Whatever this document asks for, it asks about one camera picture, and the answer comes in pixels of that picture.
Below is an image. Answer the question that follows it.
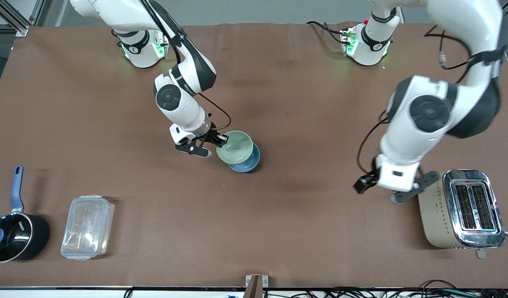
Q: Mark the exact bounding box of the green ceramic bowl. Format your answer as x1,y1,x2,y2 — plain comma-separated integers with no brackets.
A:
216,130,254,165

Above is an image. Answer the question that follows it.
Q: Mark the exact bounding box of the blue ceramic bowl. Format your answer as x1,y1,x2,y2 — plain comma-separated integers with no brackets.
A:
227,142,261,173

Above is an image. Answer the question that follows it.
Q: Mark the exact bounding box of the beige and chrome toaster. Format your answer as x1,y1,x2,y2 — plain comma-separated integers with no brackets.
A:
417,168,506,260

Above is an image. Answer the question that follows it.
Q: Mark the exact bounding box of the clear plastic food container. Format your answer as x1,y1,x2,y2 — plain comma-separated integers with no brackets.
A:
60,195,115,261

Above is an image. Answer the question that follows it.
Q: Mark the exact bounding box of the brown wooden bar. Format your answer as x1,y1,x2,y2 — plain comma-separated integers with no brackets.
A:
243,275,263,298

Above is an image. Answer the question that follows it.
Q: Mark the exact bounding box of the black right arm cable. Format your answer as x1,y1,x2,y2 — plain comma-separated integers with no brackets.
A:
140,0,232,134

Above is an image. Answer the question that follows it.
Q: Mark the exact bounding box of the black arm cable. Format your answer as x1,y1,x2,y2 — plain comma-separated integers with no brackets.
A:
356,24,507,176
140,0,232,134

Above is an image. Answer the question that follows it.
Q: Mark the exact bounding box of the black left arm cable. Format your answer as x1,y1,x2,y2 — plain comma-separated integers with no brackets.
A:
356,24,507,176

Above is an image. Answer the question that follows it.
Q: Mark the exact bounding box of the black floor cable tangle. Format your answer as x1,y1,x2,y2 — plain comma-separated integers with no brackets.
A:
264,280,508,298

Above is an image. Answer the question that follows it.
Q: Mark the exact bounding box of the metal table edge bracket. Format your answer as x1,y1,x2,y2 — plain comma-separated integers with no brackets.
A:
245,274,269,288

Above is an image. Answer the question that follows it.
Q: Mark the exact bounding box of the black base power cable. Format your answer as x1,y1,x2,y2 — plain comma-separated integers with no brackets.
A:
306,20,346,44

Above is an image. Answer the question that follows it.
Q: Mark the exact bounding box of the black saucepan with blue handle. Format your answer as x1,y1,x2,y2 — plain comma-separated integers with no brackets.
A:
0,165,51,264

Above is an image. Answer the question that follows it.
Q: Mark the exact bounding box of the aluminium frame profile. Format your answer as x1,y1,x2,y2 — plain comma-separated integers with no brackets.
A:
0,0,46,37

